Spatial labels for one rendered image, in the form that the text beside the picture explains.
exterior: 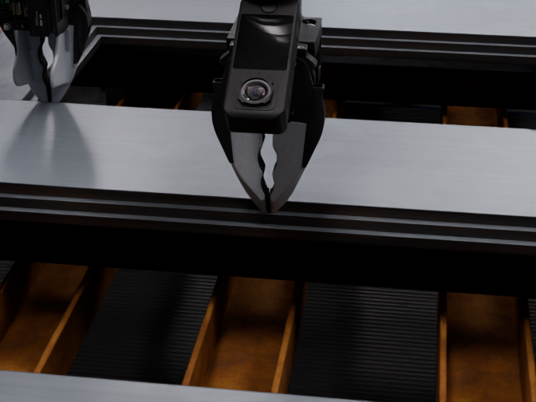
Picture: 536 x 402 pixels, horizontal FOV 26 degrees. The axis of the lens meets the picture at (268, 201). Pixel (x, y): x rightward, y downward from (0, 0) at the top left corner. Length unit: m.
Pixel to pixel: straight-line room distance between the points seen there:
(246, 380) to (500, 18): 0.61
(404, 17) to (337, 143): 0.37
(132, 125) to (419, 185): 0.29
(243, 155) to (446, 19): 0.55
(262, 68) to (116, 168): 0.24
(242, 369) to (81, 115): 0.30
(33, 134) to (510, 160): 0.45
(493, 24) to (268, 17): 0.58
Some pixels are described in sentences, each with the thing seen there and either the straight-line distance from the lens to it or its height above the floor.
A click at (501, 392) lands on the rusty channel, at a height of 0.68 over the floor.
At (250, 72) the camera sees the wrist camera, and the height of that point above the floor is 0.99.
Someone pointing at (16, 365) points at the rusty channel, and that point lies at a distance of 1.08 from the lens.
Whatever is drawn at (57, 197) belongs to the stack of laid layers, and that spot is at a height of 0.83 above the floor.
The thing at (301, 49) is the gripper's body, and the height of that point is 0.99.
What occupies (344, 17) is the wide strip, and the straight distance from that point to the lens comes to 1.43.
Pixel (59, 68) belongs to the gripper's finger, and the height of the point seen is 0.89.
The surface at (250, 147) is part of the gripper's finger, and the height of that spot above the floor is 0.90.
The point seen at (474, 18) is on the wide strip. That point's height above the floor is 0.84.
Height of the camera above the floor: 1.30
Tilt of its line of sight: 28 degrees down
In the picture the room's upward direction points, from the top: straight up
